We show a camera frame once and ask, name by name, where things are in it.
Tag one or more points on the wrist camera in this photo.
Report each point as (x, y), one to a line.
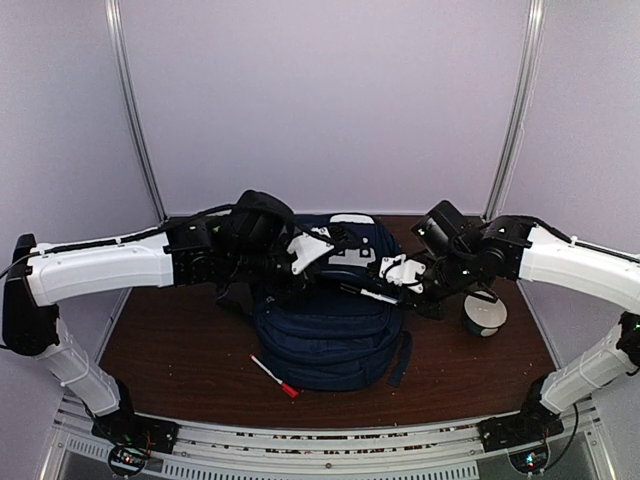
(400, 271)
(307, 249)

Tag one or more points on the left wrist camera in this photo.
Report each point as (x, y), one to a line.
(307, 249)

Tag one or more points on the navy blue backpack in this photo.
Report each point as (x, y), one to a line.
(328, 339)

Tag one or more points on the red capped marker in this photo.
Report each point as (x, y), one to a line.
(286, 388)

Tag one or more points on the black capped marker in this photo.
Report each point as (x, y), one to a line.
(367, 293)

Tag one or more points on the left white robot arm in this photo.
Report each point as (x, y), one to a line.
(214, 245)

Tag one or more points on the aluminium front rail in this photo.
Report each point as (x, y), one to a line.
(444, 450)

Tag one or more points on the right aluminium frame post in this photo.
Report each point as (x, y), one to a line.
(523, 95)

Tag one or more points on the left aluminium frame post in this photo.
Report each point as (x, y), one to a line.
(118, 40)

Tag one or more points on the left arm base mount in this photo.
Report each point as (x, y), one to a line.
(131, 452)

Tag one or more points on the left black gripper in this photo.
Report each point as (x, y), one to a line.
(284, 294)

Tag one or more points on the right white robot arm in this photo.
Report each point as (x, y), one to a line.
(527, 250)

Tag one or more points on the aluminium frame post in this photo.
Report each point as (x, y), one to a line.
(523, 95)
(118, 40)

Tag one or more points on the white teal bowl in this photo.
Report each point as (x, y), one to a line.
(482, 317)

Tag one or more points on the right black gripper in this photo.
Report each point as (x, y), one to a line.
(434, 310)

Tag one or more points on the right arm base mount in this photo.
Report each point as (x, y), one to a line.
(525, 439)

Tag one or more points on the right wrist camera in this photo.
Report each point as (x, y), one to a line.
(400, 271)

